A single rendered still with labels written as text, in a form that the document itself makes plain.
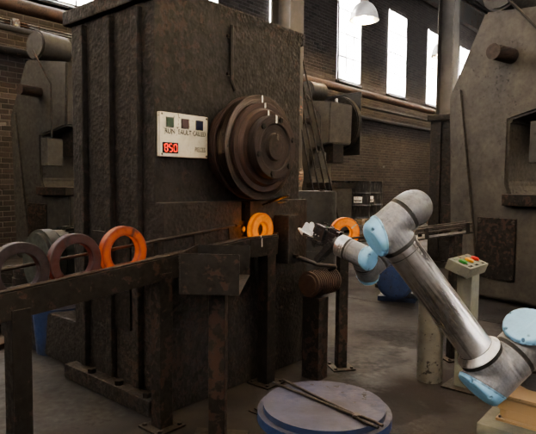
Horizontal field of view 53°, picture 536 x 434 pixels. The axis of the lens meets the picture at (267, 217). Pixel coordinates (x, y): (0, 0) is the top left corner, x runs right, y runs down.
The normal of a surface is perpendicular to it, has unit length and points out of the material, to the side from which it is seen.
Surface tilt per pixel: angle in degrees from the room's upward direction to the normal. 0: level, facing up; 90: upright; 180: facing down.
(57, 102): 90
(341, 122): 92
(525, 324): 39
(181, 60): 90
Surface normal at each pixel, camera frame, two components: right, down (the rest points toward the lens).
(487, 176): -0.82, 0.03
